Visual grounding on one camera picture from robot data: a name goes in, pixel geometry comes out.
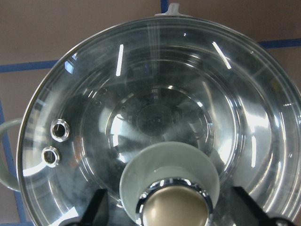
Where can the glass pot lid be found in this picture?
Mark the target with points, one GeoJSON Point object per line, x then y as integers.
{"type": "Point", "coordinates": [164, 106]}

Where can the light green electric pot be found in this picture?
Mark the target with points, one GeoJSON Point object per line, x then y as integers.
{"type": "Point", "coordinates": [7, 169]}

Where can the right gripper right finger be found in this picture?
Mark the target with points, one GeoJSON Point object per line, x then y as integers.
{"type": "Point", "coordinates": [246, 212]}

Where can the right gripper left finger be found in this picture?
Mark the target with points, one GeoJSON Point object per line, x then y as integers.
{"type": "Point", "coordinates": [97, 212]}

